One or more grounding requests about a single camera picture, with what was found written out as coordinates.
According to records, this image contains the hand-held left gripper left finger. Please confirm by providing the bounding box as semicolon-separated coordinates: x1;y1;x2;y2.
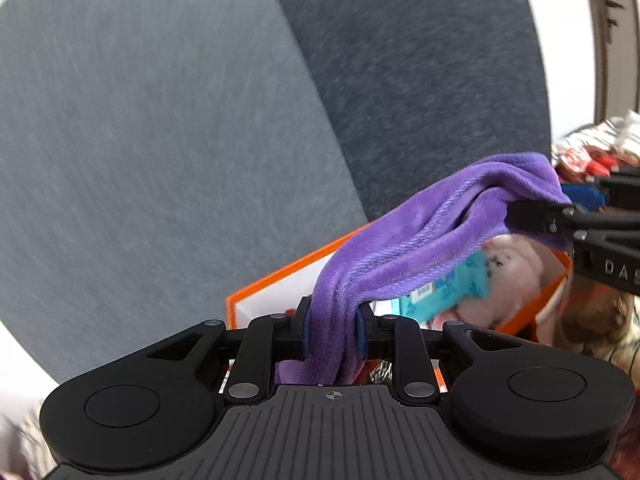
145;297;313;406

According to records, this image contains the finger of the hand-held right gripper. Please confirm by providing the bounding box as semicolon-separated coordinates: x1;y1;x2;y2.
560;172;640;212
506;200;640;252

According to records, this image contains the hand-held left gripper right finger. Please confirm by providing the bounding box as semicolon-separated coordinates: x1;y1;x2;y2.
356;305;531;406

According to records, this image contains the pale printed bedsheet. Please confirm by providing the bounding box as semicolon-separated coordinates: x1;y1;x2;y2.
552;110;640;161

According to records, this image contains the grey padded headboard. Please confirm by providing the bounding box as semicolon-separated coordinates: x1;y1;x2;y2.
0;0;553;386

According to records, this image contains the white plush toy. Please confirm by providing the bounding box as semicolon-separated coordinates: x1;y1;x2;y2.
440;234;566;331

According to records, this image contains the orange cardboard box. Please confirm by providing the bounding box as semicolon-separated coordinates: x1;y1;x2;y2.
226;222;573;393

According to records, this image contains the teal wipes packet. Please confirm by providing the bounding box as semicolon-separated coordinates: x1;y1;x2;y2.
390;250;493;323

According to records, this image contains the purple cloth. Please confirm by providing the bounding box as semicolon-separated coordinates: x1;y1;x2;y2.
274;151;576;386

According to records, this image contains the brown wooden door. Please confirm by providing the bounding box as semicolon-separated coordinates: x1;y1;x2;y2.
585;0;640;126

